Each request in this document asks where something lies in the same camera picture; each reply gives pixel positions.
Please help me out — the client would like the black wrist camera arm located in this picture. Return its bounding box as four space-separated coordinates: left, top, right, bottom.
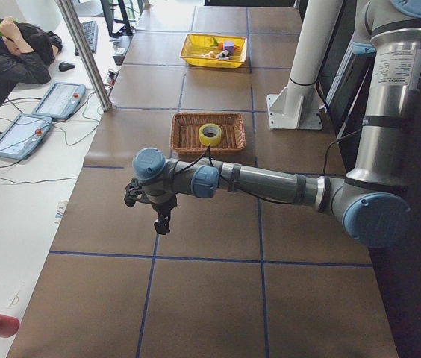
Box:
124 178 143 208

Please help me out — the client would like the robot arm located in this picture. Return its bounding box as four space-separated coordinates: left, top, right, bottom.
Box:
124 1 421 248

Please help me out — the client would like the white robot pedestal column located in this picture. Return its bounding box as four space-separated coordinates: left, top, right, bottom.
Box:
266 0 343 130

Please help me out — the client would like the person in black jacket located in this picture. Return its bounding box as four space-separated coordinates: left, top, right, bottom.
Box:
0 16 63 105

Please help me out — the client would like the aluminium frame post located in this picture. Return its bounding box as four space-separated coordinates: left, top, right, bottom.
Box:
56 0 112 112

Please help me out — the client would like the brown wicker basket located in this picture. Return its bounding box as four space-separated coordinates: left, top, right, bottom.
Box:
170 112 246 155

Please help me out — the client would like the toy croissant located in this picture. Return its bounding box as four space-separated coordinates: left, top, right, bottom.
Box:
202 51 217 59

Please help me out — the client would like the lower teach pendant tablet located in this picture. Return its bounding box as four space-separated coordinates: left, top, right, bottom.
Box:
0 114 53 160

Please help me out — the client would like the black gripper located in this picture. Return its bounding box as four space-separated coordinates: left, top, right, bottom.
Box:
151 196 178 235

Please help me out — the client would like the black keyboard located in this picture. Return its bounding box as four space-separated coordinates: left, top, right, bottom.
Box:
81 20 99 54

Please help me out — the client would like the purple cube block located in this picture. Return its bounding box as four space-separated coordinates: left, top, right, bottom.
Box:
222 40 234 53

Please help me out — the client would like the orange toy carrot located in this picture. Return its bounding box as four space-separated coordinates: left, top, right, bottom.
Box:
211 37 240 51

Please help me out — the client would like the upper teach pendant tablet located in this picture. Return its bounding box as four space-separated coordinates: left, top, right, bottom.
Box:
32 82 86 120

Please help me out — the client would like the white black toy figure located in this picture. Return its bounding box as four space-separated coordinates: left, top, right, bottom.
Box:
216 50 231 60

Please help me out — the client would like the yellow plastic basket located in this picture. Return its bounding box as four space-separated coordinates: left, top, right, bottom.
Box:
180 34 247 69

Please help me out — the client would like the teach pendant tablet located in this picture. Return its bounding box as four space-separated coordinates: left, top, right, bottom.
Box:
32 82 86 120
0 114 53 160

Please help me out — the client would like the yellow tape roll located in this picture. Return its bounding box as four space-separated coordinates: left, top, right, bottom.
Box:
199 123 222 148

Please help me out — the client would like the black computer mouse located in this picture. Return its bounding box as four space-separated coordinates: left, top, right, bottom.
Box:
58 61 75 72

